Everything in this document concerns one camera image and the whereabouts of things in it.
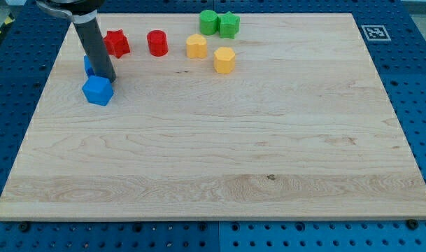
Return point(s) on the red star block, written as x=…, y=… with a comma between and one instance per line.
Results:
x=116, y=43

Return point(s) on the black bolt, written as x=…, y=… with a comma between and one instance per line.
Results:
x=412, y=224
x=24, y=226

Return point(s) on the red cylinder block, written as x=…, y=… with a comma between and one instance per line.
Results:
x=157, y=43

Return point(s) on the blue cube block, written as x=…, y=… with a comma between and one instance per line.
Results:
x=98, y=90

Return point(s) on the black bolt left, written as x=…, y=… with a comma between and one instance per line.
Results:
x=24, y=226

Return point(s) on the black bolt right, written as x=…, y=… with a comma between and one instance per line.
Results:
x=412, y=224

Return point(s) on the yellow heart block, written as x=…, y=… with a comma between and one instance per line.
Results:
x=196, y=46

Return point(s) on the wooden board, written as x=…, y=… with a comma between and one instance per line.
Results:
x=302, y=129

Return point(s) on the green cylinder block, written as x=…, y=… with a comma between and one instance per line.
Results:
x=208, y=22

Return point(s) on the green star block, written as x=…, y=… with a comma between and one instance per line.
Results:
x=229, y=25

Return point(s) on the white fiducial marker tag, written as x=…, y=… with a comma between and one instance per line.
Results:
x=375, y=32

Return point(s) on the yellow hexagon block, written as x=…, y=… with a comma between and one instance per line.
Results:
x=224, y=60

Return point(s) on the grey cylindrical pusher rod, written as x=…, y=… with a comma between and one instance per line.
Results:
x=93, y=44

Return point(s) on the dark robot end effector mount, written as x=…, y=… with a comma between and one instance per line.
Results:
x=72, y=10

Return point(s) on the blue block behind rod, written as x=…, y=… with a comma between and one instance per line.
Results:
x=88, y=67

